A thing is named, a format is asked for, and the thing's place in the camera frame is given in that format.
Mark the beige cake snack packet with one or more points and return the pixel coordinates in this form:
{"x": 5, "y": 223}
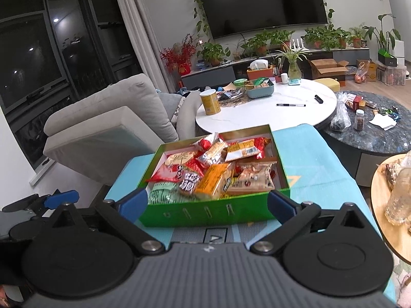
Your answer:
{"x": 215, "y": 155}

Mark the red pleated snack packet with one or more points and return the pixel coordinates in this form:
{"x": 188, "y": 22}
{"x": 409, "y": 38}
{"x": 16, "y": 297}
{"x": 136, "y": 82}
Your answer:
{"x": 206, "y": 142}

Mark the glass vase with plant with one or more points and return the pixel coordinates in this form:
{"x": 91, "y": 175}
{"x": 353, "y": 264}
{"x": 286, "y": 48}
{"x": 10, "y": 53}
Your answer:
{"x": 292, "y": 55}

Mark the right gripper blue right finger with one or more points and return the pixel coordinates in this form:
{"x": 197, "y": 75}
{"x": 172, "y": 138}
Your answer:
{"x": 295, "y": 219}

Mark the black wall television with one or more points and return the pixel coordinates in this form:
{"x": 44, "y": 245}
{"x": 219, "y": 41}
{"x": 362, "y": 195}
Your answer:
{"x": 228, "y": 17}

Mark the beige sofa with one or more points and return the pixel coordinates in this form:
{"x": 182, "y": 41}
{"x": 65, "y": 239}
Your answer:
{"x": 99, "y": 134}

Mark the large red rice cracker bag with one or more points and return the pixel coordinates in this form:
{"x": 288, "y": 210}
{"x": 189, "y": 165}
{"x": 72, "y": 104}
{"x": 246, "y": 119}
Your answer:
{"x": 176, "y": 167}

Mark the orange cake snack packet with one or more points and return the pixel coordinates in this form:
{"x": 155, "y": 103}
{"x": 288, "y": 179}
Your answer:
{"x": 215, "y": 182}

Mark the spice jar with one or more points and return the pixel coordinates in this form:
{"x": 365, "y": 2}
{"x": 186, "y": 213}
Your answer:
{"x": 359, "y": 120}

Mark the clear plastic bag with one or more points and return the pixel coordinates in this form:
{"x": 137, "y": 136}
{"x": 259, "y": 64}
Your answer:
{"x": 341, "y": 121}

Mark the black pen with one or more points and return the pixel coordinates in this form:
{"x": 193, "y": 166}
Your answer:
{"x": 290, "y": 105}

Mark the orange tissue box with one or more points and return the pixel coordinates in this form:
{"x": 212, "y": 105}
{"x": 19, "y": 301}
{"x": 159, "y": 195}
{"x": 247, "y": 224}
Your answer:
{"x": 260, "y": 68}

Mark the brown nut snack packet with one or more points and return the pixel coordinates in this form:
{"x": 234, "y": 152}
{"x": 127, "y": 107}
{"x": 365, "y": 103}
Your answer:
{"x": 253, "y": 176}

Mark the round brown cookie packet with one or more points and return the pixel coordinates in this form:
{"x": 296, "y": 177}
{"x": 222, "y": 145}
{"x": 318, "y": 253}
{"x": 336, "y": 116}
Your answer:
{"x": 189, "y": 183}

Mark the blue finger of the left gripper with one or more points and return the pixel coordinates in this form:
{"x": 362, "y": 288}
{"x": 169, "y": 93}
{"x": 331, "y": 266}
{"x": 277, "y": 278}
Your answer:
{"x": 62, "y": 197}

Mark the green cardboard box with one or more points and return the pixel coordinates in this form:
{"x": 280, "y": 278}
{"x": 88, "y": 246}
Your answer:
{"x": 227, "y": 210}

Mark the red flower pot plant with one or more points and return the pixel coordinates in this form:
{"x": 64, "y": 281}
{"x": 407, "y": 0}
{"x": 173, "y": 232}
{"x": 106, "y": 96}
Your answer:
{"x": 178, "y": 58}

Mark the yellow canister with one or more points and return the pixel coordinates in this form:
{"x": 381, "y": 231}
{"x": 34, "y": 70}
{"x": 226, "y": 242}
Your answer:
{"x": 210, "y": 102}

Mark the green snack packet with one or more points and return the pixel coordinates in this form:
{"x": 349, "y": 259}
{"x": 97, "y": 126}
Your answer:
{"x": 168, "y": 193}

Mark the light blue play mat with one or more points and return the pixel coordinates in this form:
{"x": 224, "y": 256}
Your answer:
{"x": 313, "y": 171}

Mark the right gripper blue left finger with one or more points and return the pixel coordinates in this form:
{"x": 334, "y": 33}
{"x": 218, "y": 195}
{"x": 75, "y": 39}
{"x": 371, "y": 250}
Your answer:
{"x": 119, "y": 218}

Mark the blue snack tray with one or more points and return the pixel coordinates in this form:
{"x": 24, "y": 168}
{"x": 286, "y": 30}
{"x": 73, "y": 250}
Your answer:
{"x": 260, "y": 87}

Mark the dark marble round table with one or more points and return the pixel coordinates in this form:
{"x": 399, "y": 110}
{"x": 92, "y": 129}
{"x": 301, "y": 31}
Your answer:
{"x": 361, "y": 152}

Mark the cardboard box on floor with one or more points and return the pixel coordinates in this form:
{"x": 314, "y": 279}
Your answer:
{"x": 329, "y": 68}

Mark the white round table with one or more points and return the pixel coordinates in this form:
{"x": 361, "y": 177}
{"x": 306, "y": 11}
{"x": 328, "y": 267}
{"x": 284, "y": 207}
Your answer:
{"x": 263, "y": 111}

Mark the yellow red snack packet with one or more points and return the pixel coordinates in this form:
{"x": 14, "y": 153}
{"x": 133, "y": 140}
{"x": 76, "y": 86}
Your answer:
{"x": 254, "y": 147}

